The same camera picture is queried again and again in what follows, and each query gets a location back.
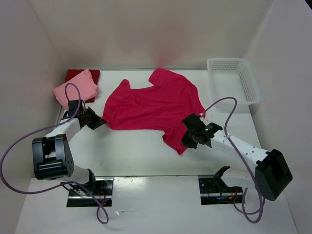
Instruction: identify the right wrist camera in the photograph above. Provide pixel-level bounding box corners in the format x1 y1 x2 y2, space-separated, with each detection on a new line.
182 113 205 132

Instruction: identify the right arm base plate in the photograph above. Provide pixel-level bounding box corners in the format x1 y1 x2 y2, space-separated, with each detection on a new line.
198 175 243 205

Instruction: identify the dark red t shirt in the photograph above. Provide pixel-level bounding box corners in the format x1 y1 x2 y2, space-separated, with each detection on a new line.
65 69 100 103

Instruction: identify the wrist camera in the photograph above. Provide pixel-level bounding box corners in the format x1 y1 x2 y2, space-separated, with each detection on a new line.
182 113 205 132
68 100 85 117

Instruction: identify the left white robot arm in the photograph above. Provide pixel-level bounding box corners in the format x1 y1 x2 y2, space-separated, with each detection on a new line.
32 107 107 195

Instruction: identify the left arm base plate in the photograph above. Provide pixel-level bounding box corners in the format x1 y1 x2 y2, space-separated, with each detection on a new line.
66 177 114 208

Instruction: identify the pink t shirt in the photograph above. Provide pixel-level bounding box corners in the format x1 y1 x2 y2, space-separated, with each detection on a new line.
53 69 99 110

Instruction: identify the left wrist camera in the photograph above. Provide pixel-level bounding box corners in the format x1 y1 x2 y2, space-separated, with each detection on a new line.
68 100 85 117

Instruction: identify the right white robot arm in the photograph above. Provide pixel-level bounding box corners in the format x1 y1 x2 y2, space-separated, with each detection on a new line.
181 123 293 201

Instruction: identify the white plastic basket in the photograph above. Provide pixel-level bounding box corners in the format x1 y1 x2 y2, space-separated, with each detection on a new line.
207 58 261 108

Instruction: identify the crimson t shirt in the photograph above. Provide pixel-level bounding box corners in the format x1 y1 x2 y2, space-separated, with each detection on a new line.
102 68 204 155

